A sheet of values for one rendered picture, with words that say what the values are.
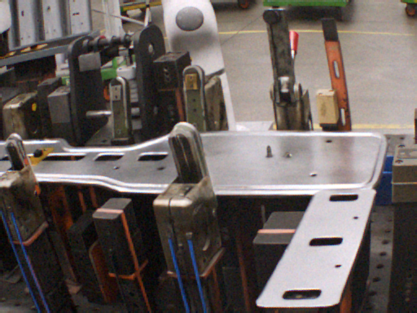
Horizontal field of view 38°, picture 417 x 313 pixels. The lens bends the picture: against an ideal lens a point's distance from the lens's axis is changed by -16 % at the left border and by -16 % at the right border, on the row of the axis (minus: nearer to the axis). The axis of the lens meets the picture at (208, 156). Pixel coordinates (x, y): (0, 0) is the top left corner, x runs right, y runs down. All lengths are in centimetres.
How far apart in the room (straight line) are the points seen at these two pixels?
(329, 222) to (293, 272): 12
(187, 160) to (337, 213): 22
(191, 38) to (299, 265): 89
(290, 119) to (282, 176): 21
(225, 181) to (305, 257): 28
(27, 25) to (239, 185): 497
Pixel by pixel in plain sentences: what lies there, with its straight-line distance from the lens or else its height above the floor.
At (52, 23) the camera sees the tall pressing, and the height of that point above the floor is 73.
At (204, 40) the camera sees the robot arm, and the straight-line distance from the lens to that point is 160.
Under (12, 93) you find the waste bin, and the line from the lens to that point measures 415.
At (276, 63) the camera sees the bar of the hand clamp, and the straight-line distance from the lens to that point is 120.
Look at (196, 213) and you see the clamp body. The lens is 91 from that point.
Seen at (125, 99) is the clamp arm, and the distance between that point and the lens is 132.
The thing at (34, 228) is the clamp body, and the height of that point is 94.
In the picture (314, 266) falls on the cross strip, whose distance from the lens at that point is 78.
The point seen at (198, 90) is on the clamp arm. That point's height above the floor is 106.
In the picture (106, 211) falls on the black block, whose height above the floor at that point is 99.
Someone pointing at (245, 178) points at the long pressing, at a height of 100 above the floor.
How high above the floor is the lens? 142
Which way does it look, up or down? 21 degrees down
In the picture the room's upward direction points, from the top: 10 degrees counter-clockwise
